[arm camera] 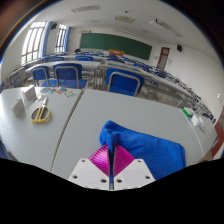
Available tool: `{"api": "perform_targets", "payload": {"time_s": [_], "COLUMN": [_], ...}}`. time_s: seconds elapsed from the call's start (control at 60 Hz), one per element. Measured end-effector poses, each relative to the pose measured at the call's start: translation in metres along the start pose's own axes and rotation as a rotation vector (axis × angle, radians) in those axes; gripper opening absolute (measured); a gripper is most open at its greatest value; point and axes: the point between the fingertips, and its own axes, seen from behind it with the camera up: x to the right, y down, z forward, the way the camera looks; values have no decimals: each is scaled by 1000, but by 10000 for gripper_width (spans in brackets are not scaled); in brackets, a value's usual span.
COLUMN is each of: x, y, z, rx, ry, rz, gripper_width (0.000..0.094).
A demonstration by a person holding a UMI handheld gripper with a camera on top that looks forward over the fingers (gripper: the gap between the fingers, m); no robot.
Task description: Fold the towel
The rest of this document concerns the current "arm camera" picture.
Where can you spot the ceiling air conditioner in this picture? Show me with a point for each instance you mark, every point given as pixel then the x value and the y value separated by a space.
pixel 125 19

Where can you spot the teal and red card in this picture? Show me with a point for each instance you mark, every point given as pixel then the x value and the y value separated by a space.
pixel 61 90

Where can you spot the large window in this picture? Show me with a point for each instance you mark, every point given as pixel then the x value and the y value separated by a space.
pixel 32 41

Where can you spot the blue classroom chairs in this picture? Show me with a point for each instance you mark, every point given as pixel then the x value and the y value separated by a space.
pixel 123 83

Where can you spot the blue curtain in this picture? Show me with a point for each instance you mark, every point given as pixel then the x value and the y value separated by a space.
pixel 67 38
pixel 46 38

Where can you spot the yellow and blue card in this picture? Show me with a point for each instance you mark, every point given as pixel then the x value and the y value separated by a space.
pixel 70 94

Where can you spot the white paper boxes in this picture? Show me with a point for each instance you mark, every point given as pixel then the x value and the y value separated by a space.
pixel 197 120

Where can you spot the narrow window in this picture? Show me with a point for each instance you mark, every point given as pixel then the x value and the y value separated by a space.
pixel 60 37

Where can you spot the black wall speaker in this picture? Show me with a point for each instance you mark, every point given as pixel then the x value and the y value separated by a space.
pixel 53 26
pixel 179 48

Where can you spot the blue round sticker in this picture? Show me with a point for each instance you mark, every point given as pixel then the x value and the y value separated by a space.
pixel 45 90

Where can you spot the blue towel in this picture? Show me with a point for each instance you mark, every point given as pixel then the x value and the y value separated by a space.
pixel 150 150

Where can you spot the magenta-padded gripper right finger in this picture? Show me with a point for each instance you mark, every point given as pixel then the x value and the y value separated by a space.
pixel 123 161

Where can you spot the green and white box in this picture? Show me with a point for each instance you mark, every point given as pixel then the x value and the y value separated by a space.
pixel 188 111

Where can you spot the brown wooden door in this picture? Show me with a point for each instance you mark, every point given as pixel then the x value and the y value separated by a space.
pixel 163 58

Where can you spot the ceiling light fixture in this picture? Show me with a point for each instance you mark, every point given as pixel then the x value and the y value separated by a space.
pixel 165 26

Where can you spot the red-brown door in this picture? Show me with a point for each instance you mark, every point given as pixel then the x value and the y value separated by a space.
pixel 220 133

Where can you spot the orange lectern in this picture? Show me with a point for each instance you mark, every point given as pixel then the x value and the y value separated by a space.
pixel 116 52

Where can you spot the green chalkboard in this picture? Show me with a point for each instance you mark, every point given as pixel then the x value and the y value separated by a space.
pixel 115 45

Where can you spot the ceiling vent grille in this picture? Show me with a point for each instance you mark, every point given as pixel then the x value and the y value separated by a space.
pixel 86 8

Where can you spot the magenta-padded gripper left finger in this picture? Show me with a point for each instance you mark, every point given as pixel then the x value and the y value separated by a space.
pixel 100 163

